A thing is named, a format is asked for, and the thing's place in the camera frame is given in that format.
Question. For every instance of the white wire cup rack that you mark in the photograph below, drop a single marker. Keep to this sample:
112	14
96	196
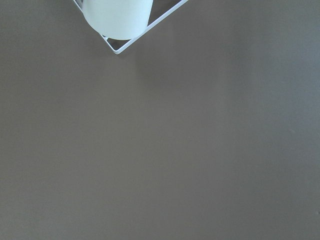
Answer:
160	10

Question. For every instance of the pale green cup on rack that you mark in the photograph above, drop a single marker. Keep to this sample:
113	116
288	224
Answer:
118	19

